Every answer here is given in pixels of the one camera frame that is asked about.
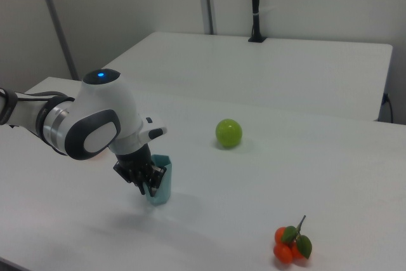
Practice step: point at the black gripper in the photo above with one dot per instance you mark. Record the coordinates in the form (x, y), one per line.
(134, 160)

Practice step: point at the teal faceted mug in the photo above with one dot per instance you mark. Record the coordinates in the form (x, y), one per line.
(167, 185)

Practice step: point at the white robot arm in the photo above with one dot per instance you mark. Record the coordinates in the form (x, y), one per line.
(101, 103)

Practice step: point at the green apple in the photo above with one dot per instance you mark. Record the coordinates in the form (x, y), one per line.
(229, 133)

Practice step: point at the small oranges cluster with leaves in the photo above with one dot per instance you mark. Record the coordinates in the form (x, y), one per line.
(283, 252)

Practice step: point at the black camera pole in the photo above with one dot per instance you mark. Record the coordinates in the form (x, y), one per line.
(255, 4)

